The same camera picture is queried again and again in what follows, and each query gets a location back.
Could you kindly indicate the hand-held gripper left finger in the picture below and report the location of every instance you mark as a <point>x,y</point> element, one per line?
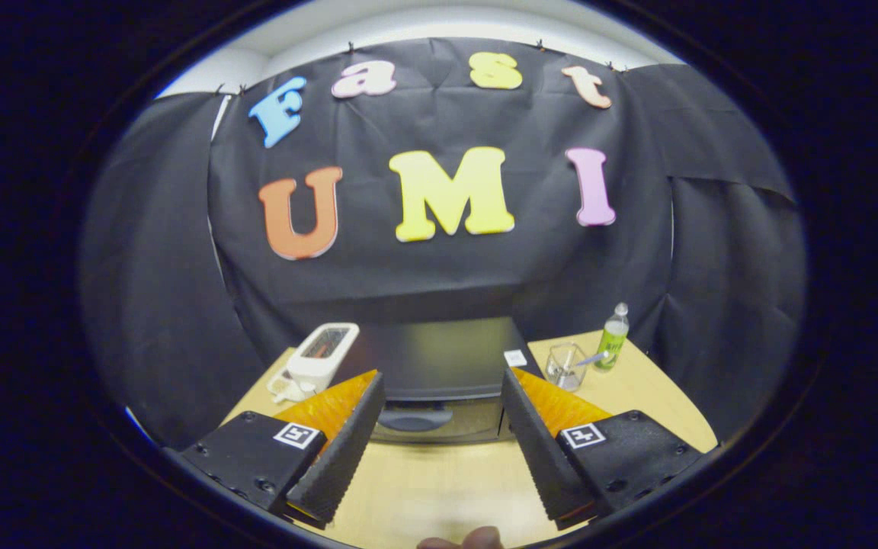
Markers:
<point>340,450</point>

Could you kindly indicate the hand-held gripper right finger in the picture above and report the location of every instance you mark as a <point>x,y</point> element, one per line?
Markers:
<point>542,450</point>

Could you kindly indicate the black toaster oven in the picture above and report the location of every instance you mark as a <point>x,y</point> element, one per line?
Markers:
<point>439,358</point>

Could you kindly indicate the white pop-up toaster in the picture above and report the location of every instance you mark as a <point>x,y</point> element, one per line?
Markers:
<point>321,358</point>

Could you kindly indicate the small plate of snacks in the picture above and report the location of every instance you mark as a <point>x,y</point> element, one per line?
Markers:
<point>283,390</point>

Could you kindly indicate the clear glass container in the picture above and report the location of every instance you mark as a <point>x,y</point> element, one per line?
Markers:
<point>563,370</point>

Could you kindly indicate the pale striped stick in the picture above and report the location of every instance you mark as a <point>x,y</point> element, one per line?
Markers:
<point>593,358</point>

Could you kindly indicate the green label plastic bottle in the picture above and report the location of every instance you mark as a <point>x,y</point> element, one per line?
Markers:
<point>611,343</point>

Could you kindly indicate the black backdrop cloth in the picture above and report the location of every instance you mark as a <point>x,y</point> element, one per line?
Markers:
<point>408,282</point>

